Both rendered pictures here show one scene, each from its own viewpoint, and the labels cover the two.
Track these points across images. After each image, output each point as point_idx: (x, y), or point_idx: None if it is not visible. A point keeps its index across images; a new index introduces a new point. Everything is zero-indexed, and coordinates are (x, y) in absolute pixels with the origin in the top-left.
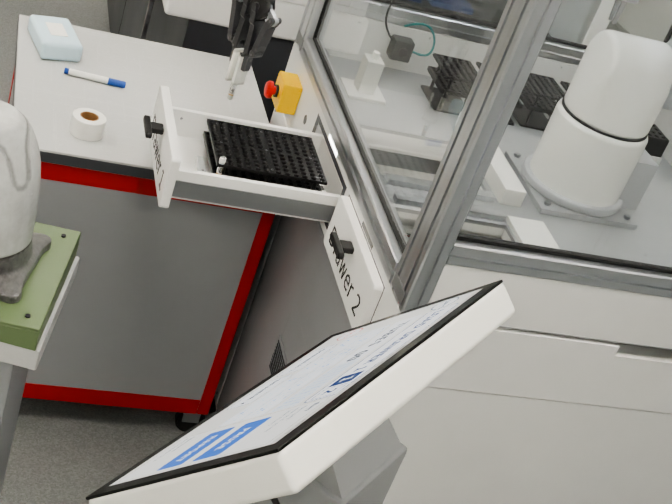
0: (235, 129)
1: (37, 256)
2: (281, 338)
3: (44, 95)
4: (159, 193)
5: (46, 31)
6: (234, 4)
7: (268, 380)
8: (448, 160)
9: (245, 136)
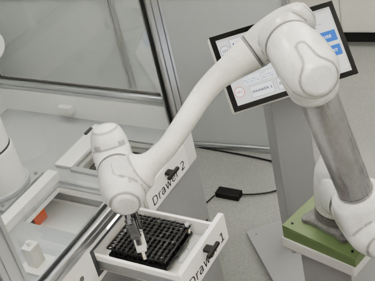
0: (153, 252)
1: (313, 208)
2: None
3: None
4: (224, 239)
5: None
6: (134, 222)
7: (278, 92)
8: (169, 75)
9: (152, 247)
